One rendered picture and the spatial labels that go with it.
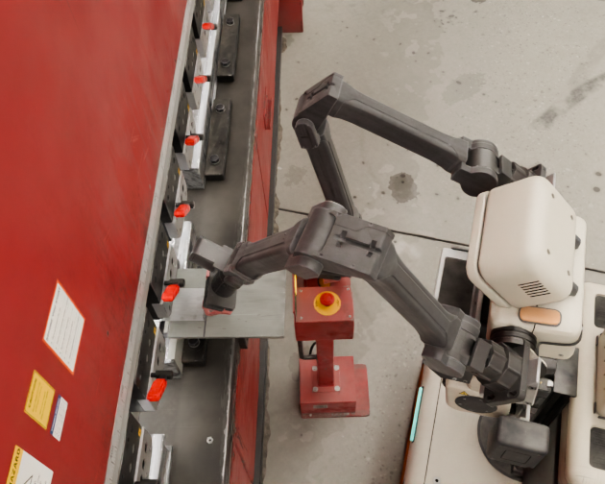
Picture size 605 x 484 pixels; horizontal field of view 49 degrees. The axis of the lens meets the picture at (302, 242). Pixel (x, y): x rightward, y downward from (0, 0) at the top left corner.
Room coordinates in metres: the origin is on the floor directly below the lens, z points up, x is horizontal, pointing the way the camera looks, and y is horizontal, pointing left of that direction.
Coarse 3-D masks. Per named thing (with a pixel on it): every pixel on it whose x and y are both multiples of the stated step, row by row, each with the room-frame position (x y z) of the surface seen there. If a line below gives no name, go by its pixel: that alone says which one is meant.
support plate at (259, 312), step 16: (192, 272) 0.83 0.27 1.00; (240, 288) 0.77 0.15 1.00; (256, 288) 0.77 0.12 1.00; (272, 288) 0.77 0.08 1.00; (240, 304) 0.73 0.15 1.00; (256, 304) 0.73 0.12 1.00; (272, 304) 0.72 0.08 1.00; (208, 320) 0.70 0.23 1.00; (224, 320) 0.69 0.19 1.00; (240, 320) 0.69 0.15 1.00; (256, 320) 0.69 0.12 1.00; (272, 320) 0.68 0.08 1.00; (176, 336) 0.66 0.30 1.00; (192, 336) 0.66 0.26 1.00; (208, 336) 0.66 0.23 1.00; (224, 336) 0.65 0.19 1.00; (240, 336) 0.65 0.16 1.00; (256, 336) 0.65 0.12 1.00; (272, 336) 0.64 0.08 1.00
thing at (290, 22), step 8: (280, 0) 2.89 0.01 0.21; (288, 0) 2.88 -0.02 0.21; (296, 0) 2.88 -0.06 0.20; (280, 8) 2.89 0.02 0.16; (288, 8) 2.88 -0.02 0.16; (296, 8) 2.88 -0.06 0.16; (280, 16) 2.89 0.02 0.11; (288, 16) 2.88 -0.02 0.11; (296, 16) 2.88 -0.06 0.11; (280, 24) 2.89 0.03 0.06; (288, 24) 2.88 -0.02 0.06; (296, 24) 2.88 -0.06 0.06; (288, 32) 2.88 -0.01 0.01; (296, 32) 2.88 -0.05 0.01
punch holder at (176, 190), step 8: (176, 160) 0.99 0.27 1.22; (168, 168) 0.93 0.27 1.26; (176, 168) 0.97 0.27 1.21; (168, 176) 0.91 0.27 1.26; (176, 176) 0.96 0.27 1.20; (168, 184) 0.90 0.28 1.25; (176, 184) 0.94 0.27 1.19; (184, 184) 0.99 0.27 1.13; (168, 192) 0.88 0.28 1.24; (176, 192) 0.93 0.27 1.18; (184, 192) 0.97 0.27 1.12; (168, 200) 0.87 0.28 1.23; (176, 200) 0.91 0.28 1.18; (184, 200) 0.96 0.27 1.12; (168, 208) 0.85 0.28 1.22; (176, 208) 0.89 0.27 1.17; (160, 216) 0.85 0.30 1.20; (168, 216) 0.85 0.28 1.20; (168, 224) 0.85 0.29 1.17; (176, 224) 0.86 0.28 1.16; (168, 232) 0.85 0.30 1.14; (176, 232) 0.85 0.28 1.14
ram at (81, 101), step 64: (0, 0) 0.62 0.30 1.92; (64, 0) 0.77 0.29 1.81; (128, 0) 1.00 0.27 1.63; (192, 0) 1.47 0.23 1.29; (0, 64) 0.56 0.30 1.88; (64, 64) 0.70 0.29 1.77; (128, 64) 0.91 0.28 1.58; (0, 128) 0.51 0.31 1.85; (64, 128) 0.62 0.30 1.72; (128, 128) 0.81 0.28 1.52; (0, 192) 0.45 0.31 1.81; (64, 192) 0.55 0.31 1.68; (128, 192) 0.72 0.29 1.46; (0, 256) 0.39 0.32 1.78; (64, 256) 0.48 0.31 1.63; (128, 256) 0.62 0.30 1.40; (0, 320) 0.33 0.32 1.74; (128, 320) 0.53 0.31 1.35; (0, 384) 0.28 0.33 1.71; (64, 384) 0.34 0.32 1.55; (128, 384) 0.44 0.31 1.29; (0, 448) 0.22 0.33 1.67; (64, 448) 0.27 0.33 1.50
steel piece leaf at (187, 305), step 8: (184, 288) 0.78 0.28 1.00; (192, 288) 0.78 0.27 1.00; (200, 288) 0.78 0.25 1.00; (176, 296) 0.76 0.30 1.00; (184, 296) 0.76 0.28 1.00; (192, 296) 0.76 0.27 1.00; (200, 296) 0.76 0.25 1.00; (176, 304) 0.74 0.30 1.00; (184, 304) 0.74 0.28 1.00; (192, 304) 0.74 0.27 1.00; (200, 304) 0.74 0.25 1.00; (176, 312) 0.72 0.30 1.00; (184, 312) 0.72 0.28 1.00; (192, 312) 0.72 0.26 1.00; (200, 312) 0.72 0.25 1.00; (168, 320) 0.70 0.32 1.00; (176, 320) 0.70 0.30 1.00; (184, 320) 0.70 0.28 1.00; (192, 320) 0.70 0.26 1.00; (200, 320) 0.70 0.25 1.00
